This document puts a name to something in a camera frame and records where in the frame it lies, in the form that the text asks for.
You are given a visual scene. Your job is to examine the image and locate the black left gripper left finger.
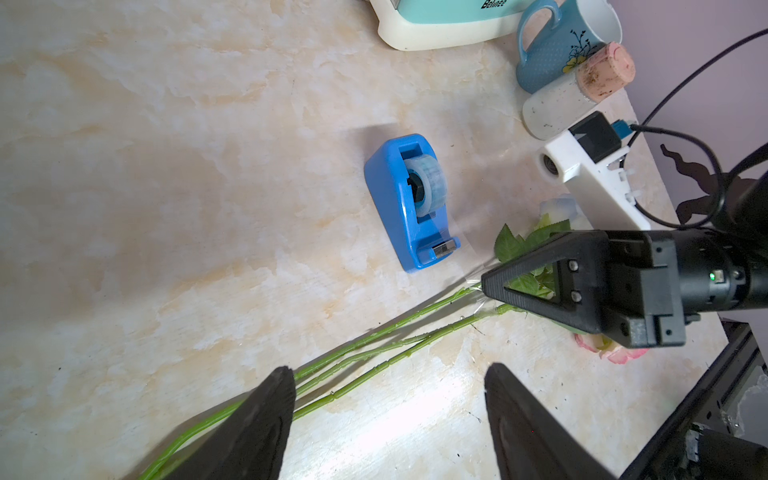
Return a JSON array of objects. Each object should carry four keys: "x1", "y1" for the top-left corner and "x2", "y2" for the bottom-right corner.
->
[{"x1": 168, "y1": 366, "x2": 296, "y2": 479}]

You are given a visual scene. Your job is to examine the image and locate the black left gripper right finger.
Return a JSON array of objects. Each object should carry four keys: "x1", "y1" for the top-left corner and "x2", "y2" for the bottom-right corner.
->
[{"x1": 484, "y1": 363, "x2": 614, "y2": 479}]

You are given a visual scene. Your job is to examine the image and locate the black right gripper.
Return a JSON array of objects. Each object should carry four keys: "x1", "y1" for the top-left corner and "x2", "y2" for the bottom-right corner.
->
[{"x1": 481, "y1": 229, "x2": 750, "y2": 348}]

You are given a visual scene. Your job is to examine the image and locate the artificial flower bouquet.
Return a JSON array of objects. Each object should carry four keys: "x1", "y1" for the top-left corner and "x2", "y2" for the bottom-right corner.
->
[{"x1": 137, "y1": 197, "x2": 649, "y2": 480}]

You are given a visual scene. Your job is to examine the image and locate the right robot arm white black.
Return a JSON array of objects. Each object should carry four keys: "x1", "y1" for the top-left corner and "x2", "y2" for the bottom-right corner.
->
[{"x1": 481, "y1": 177, "x2": 767, "y2": 349}]

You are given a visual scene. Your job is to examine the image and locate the glass jar pink lid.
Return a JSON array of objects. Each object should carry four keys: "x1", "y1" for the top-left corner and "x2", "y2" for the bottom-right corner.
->
[{"x1": 522, "y1": 42, "x2": 636, "y2": 140}]

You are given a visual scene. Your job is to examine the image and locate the blue floral mug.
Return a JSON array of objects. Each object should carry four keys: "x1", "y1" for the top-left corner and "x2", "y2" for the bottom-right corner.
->
[{"x1": 516, "y1": 0, "x2": 623, "y2": 94}]

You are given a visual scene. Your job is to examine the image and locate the mint green toaster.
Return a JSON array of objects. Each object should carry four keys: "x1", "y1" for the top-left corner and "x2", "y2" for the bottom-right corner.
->
[{"x1": 370, "y1": 0, "x2": 532, "y2": 51}]

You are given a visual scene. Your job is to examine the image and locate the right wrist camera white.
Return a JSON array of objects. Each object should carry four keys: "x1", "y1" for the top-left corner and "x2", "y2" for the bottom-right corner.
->
[{"x1": 535, "y1": 111, "x2": 651, "y2": 231}]

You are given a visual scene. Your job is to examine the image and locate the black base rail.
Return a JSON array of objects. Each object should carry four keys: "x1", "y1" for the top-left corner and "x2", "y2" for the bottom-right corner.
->
[{"x1": 620, "y1": 321, "x2": 767, "y2": 479}]

